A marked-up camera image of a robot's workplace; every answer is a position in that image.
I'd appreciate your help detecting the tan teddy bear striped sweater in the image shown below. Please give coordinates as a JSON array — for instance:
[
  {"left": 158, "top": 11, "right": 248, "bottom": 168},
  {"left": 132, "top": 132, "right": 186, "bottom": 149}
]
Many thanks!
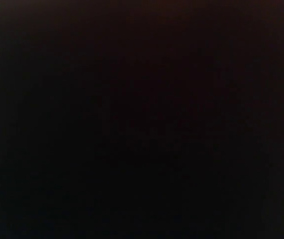
[{"left": 0, "top": 0, "right": 284, "bottom": 239}]

